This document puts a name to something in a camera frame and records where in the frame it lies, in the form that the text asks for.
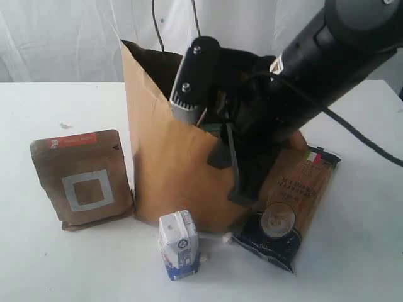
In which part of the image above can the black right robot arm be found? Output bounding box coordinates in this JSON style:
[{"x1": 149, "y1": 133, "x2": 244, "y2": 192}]
[{"x1": 208, "y1": 1, "x2": 402, "y2": 206}]

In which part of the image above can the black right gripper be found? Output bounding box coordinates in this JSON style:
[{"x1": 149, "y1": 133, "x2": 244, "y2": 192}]
[{"x1": 207, "y1": 48, "x2": 302, "y2": 208}]

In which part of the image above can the spaghetti packet dark blue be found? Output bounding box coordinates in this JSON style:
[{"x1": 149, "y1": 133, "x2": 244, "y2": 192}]
[{"x1": 232, "y1": 145, "x2": 341, "y2": 272}]

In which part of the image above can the brown kraft standup pouch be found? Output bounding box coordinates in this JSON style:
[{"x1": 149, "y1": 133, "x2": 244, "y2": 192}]
[{"x1": 30, "y1": 129, "x2": 134, "y2": 231}]

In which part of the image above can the brown paper bag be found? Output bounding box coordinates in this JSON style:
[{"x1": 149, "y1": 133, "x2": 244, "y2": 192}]
[{"x1": 120, "y1": 0, "x2": 308, "y2": 233}]

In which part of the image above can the small paper scrap on table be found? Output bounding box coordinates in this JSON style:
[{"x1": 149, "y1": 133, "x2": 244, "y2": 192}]
[{"x1": 60, "y1": 123, "x2": 72, "y2": 129}]

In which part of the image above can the small white blue carton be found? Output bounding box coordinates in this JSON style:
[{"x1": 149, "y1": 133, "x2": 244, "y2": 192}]
[{"x1": 159, "y1": 210, "x2": 200, "y2": 281}]

